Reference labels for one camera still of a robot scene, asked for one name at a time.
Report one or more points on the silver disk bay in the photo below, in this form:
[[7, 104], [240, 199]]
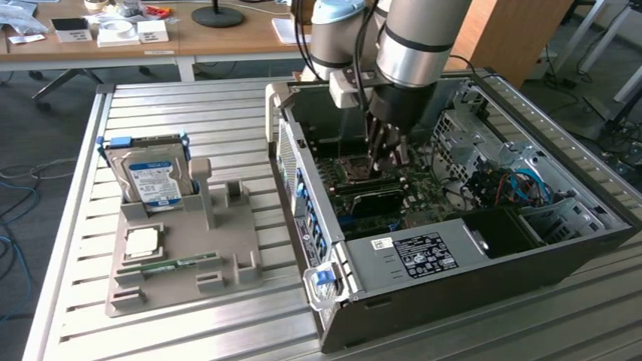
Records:
[[562, 222]]

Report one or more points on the silver chipset heatsink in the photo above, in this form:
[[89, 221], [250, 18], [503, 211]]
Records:
[[416, 221]]

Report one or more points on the grey power supply unit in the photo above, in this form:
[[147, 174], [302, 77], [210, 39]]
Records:
[[371, 263]]

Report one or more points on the green motherboard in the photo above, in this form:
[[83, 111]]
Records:
[[426, 188]]

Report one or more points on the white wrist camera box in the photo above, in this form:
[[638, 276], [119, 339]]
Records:
[[346, 94]]

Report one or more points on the clear plastic bag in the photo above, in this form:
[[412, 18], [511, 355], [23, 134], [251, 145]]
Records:
[[20, 20]]

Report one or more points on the small white printed box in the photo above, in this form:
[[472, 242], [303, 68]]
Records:
[[152, 34]]

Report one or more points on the white paper stack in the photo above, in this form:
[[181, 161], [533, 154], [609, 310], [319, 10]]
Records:
[[283, 35]]

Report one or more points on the white tape roll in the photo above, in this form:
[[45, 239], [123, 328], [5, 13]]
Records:
[[117, 27]]

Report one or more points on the grey printed parts rack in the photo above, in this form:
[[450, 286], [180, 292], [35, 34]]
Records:
[[200, 240]]

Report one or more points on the brown cardboard box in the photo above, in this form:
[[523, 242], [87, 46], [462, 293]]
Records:
[[302, 17]]

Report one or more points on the white table frame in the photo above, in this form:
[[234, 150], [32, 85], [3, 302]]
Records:
[[606, 37]]

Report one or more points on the CPU socket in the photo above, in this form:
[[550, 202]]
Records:
[[354, 169]]

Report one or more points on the green RAM stick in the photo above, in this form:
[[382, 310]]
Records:
[[165, 266]]

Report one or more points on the hard disk blue caddy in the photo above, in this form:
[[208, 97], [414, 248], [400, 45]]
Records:
[[149, 184]]

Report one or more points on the silver perforated drive cage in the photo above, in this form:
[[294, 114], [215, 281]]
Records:
[[466, 158]]

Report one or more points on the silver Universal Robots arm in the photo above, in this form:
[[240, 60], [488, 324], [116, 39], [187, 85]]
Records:
[[416, 37]]

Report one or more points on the white label card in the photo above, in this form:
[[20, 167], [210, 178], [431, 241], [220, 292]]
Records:
[[25, 39]]

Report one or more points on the white flat box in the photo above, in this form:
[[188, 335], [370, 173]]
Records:
[[117, 42]]

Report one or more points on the wooden desk white frame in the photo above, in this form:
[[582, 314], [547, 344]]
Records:
[[235, 37], [49, 50]]

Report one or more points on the black open PC case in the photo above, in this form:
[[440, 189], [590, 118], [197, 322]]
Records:
[[451, 312]]

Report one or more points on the green graphics card black cooler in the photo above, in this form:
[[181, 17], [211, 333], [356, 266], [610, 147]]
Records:
[[376, 205]]

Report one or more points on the beige tape roll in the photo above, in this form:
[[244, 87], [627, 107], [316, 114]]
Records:
[[95, 4]]

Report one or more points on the silver CPU chip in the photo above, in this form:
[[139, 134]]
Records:
[[140, 242]]

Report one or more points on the black round lamp base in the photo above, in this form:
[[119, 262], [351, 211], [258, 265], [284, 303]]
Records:
[[218, 18]]

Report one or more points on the white box black lid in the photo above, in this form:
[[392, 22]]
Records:
[[72, 35]]

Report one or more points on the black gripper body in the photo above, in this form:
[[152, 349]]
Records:
[[400, 105]]

